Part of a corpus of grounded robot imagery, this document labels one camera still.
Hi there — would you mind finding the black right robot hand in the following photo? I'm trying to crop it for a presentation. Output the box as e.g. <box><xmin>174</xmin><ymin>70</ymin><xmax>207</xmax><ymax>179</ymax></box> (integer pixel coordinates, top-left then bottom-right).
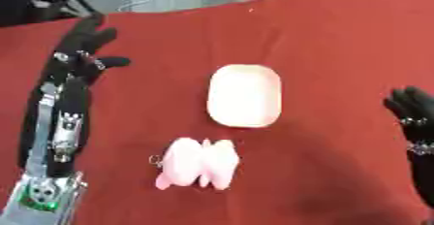
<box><xmin>381</xmin><ymin>85</ymin><xmax>434</xmax><ymax>209</ymax></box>

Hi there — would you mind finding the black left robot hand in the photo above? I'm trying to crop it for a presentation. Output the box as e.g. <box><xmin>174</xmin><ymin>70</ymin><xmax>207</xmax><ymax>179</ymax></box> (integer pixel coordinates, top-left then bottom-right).
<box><xmin>16</xmin><ymin>13</ymin><xmax>133</xmax><ymax>178</ymax></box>

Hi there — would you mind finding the pink soft toy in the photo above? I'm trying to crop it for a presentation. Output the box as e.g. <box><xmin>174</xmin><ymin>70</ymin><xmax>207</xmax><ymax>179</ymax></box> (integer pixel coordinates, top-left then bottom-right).
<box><xmin>147</xmin><ymin>137</ymin><xmax>241</xmax><ymax>191</ymax></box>

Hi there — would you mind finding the white oval tray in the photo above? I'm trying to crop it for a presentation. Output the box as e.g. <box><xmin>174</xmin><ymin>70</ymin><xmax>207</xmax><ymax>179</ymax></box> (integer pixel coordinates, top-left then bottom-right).
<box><xmin>204</xmin><ymin>63</ymin><xmax>284</xmax><ymax>129</ymax></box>

